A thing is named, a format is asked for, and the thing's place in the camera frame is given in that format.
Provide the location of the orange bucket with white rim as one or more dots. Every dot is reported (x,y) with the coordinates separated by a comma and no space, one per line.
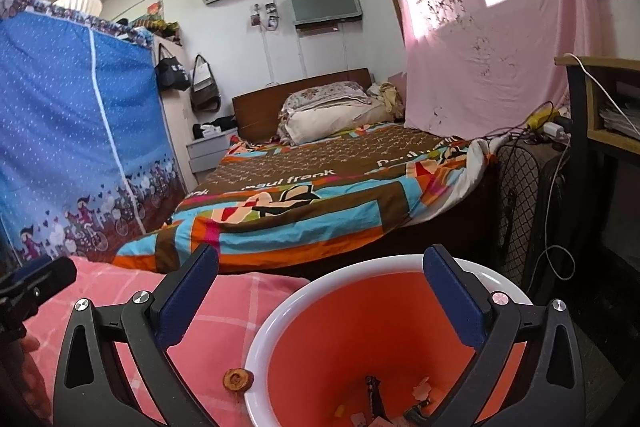
(320,357)

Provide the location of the small brown round piece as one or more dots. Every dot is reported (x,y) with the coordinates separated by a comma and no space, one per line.
(238,379)

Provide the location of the stack of papers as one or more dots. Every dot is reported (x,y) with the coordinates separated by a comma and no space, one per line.
(620,117)

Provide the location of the pink checked cloth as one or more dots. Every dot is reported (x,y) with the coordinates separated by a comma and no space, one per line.
(225,307)

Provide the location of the grey covered wall television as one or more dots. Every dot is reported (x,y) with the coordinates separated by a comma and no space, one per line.
(325,6)

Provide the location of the grey nightstand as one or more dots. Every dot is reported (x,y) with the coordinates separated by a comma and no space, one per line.
(207,152)

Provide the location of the white tissue box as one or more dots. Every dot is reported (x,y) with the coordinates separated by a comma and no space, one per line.
(212,133)

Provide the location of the cream pillow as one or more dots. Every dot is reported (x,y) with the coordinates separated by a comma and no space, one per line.
(330,122)

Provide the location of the wood and black desk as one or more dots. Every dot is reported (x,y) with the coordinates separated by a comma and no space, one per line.
(575,107)

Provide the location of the wall socket with plugs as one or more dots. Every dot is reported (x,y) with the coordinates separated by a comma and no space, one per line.
(270,12)

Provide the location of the camouflage bag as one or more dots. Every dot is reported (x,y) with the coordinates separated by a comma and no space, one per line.
(165,29)

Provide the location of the pale paper scrap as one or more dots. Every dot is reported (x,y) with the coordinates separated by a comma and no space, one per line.
(421,388)

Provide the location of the blue dotted fabric wardrobe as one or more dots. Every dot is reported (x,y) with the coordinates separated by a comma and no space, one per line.
(75,107)

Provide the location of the white plastic stool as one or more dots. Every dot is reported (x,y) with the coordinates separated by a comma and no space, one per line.
(80,3)

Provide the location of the black handbag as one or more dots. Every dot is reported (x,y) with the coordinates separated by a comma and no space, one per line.
(172,74)

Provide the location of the red printed picture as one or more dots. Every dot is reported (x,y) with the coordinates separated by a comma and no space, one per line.
(155,13)

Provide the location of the dark grey tote bag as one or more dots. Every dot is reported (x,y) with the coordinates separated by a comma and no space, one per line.
(205,94)

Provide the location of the pale yellow cloth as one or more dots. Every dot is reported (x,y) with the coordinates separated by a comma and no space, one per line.
(387,99)

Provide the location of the white tall cabinet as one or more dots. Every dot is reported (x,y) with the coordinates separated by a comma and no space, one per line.
(175,122)

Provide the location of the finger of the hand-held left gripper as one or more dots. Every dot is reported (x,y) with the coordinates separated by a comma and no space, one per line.
(57,274)
(27,269)

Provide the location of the brown wooden bed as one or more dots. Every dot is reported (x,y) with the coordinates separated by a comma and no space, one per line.
(255,112)

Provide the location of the white power adapter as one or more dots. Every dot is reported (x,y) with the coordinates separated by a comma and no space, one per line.
(555,131)

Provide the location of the pink hanging sheet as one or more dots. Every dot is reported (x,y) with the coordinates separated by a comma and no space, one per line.
(475,72)

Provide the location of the colourful patchwork bedspread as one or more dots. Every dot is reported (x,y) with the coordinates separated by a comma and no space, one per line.
(325,207)

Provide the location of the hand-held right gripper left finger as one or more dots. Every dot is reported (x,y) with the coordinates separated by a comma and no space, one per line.
(187,292)

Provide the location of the black cloth pile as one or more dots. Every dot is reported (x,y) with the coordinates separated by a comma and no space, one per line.
(222,123)

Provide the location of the person's left hand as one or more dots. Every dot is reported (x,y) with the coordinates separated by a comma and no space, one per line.
(32,372)

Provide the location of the yellow power strip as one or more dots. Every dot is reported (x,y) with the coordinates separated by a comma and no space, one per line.
(542,119)

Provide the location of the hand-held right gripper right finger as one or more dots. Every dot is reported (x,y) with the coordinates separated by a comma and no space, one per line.
(452,292)

